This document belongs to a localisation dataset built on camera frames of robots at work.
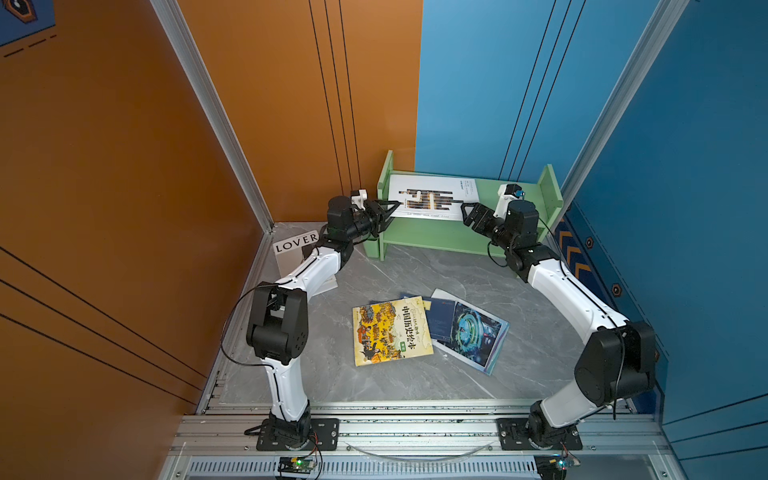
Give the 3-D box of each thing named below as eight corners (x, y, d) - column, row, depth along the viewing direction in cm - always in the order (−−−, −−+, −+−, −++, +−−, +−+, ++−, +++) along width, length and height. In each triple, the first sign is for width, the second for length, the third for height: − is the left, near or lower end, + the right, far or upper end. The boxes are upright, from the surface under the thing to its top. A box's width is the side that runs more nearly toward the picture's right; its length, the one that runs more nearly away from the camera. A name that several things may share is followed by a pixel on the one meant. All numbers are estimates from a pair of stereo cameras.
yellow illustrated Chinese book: (357, 367, 86) (356, 363, 84) (352, 311, 97) (351, 307, 95) (434, 353, 88) (435, 349, 86) (420, 300, 99) (421, 296, 97)
